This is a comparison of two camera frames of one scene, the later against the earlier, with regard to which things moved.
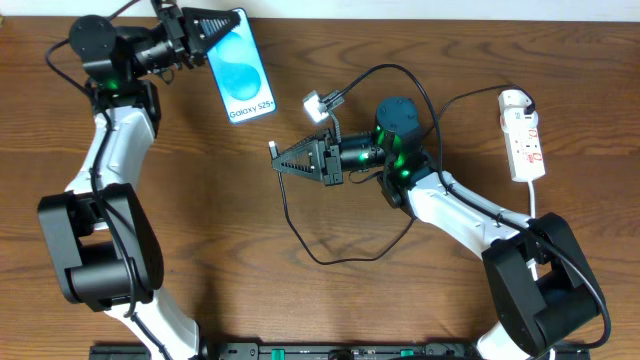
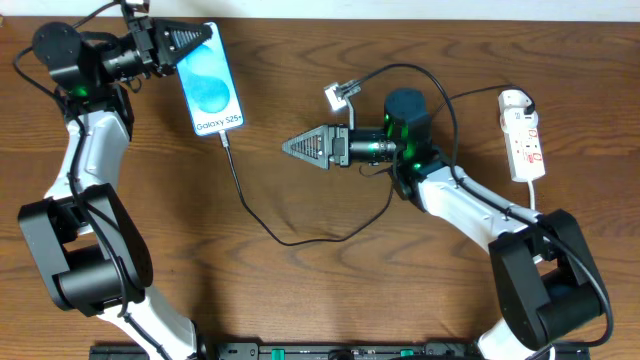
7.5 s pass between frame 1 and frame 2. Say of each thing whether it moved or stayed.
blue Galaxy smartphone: moved
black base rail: stayed
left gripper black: moved
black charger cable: moved
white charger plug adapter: stayed
